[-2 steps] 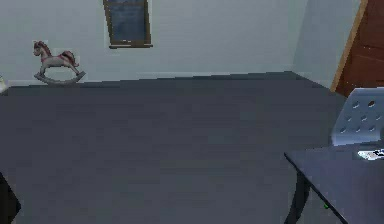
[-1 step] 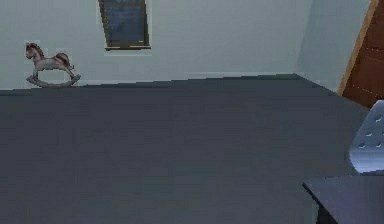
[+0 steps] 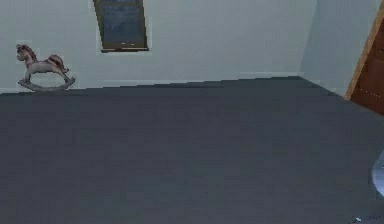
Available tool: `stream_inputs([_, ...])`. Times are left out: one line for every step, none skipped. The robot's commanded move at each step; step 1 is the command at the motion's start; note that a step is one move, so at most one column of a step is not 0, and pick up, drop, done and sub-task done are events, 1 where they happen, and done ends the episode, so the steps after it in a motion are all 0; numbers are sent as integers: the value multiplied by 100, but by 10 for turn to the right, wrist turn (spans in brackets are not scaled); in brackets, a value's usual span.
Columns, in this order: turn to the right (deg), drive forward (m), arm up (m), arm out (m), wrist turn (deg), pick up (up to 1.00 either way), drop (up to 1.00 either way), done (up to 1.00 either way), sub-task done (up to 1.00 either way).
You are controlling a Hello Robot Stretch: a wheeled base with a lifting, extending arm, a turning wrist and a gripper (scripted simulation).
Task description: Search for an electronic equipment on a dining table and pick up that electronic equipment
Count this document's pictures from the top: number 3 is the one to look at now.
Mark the white rocking horse toy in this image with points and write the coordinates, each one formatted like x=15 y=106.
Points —
x=40 y=66

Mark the brown wooden room door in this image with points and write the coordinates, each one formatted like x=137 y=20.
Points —
x=371 y=73

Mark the pale blue round object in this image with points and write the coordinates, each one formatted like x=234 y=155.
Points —
x=379 y=176

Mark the dark framed wall picture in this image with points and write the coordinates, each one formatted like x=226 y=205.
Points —
x=121 y=25

